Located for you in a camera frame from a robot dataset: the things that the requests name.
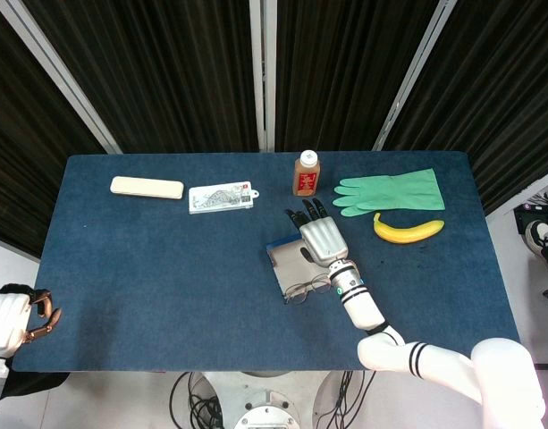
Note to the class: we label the blue table cloth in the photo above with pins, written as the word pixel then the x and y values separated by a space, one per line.
pixel 166 277

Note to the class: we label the dark pleated curtain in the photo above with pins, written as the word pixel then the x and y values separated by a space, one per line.
pixel 501 89
pixel 166 76
pixel 340 76
pixel 19 156

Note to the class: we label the white and brown pencil case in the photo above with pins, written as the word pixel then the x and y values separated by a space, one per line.
pixel 146 187

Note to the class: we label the yellow banana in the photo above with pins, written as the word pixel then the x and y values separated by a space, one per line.
pixel 407 233

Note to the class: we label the green rubber glove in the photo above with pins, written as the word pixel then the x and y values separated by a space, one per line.
pixel 398 192

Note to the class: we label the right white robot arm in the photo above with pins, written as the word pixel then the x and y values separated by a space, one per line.
pixel 365 308

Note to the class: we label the orange juice bottle red label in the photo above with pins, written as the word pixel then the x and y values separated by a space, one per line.
pixel 306 179

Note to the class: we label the white printed card package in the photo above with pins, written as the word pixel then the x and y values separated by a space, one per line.
pixel 220 197

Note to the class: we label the white frame post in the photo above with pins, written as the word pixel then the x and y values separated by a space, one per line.
pixel 412 76
pixel 59 71
pixel 262 76

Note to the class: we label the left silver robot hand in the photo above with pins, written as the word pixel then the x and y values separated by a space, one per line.
pixel 5 322

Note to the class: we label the thin metal frame eyeglasses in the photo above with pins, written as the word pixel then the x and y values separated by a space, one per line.
pixel 296 295

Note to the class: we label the blue printed cardboard box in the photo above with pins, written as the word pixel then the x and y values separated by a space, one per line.
pixel 284 259

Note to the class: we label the black and white shoe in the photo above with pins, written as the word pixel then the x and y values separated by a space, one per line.
pixel 542 239

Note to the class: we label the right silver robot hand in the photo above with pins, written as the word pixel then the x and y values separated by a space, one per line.
pixel 322 239

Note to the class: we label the white robot torso base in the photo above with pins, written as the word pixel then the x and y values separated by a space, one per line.
pixel 264 402

